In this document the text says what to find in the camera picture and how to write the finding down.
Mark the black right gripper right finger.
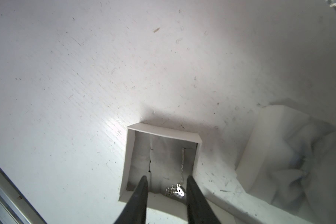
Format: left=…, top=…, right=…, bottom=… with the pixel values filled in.
left=186, top=175, right=221, bottom=224

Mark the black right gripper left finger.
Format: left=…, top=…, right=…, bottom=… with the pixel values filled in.
left=114, top=175, right=148, bottom=224

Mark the white jewelry box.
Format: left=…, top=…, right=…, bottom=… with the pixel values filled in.
left=119, top=123, right=202, bottom=221

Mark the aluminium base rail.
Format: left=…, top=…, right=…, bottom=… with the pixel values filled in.
left=0, top=168, right=46, bottom=224

